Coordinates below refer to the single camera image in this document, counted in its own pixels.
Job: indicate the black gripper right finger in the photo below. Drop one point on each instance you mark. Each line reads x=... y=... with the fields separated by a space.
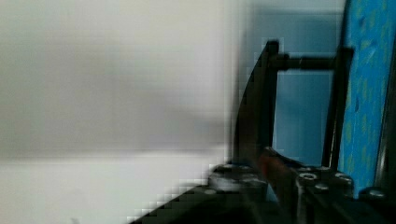
x=280 y=172

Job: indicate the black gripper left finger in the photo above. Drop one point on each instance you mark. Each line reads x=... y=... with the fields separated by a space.
x=233 y=178

